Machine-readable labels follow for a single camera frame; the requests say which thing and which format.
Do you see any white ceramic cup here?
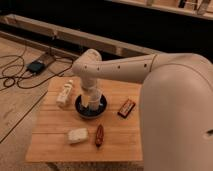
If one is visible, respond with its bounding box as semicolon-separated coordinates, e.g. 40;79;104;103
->
88;89;101;111

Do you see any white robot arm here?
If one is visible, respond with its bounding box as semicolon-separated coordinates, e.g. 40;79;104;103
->
72;49;213;171

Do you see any dark ceramic bowl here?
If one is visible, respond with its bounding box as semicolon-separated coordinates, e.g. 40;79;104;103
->
75;95;107;119

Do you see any white plastic bottle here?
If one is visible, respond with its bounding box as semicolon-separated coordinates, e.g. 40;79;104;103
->
56;80;74;107

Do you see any white sponge block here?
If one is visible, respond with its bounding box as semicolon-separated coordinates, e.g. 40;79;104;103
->
68;128;89;144

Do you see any brown red snack wrapper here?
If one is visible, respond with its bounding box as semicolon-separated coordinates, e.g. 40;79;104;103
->
95;124;104;147

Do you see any wooden table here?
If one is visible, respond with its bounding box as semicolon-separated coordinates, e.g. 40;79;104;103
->
26;77;142;164

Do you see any black floor cable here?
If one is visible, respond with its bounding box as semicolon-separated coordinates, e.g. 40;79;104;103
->
0;46;81;91

